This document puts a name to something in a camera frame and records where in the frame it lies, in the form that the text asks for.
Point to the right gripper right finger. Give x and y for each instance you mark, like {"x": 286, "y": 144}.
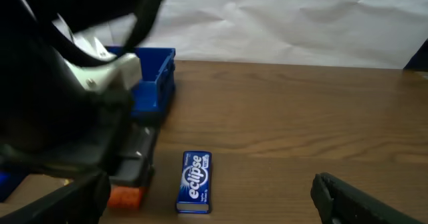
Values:
{"x": 351, "y": 204}

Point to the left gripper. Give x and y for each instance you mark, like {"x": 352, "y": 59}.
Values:
{"x": 83, "y": 150}

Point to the orange candy box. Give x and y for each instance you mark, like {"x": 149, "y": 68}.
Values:
{"x": 125, "y": 197}

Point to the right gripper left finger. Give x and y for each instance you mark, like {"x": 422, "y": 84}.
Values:
{"x": 73, "y": 204}

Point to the blue tray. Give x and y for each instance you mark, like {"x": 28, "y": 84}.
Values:
{"x": 154, "y": 83}

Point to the blue candy pack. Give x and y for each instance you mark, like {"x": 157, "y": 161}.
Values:
{"x": 194, "y": 182}

